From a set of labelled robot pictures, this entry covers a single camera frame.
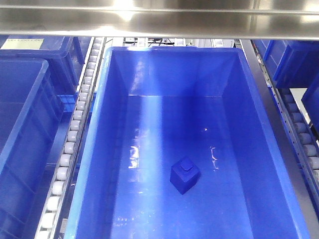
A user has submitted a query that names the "blue plastic block part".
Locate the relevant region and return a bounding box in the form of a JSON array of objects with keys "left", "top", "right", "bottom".
[{"left": 170, "top": 156, "right": 201, "bottom": 195}]

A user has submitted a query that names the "steel shelf crossbeam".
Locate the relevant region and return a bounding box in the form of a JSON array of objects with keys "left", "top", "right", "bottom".
[{"left": 0, "top": 0, "right": 319, "bottom": 40}]

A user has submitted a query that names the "large blue bin centre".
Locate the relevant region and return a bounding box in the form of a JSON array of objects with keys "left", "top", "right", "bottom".
[{"left": 65, "top": 47, "right": 310, "bottom": 239}]

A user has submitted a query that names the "blue bin far left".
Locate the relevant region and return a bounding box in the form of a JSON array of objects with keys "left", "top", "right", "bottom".
[{"left": 0, "top": 35, "right": 91, "bottom": 95}]

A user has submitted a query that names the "right white roller track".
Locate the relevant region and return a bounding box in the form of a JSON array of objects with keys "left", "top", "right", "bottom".
[{"left": 251, "top": 39, "right": 319, "bottom": 190}]

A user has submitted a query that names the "white roller track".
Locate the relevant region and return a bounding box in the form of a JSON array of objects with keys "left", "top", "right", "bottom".
[
  {"left": 251, "top": 39, "right": 319, "bottom": 190},
  {"left": 34, "top": 37, "right": 107, "bottom": 239}
]

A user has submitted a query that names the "blue bin right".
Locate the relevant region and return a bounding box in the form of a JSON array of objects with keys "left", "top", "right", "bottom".
[{"left": 253, "top": 39, "right": 319, "bottom": 89}]

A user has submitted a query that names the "left white roller track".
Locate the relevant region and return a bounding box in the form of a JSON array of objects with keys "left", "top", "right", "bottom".
[{"left": 34, "top": 37, "right": 107, "bottom": 239}]

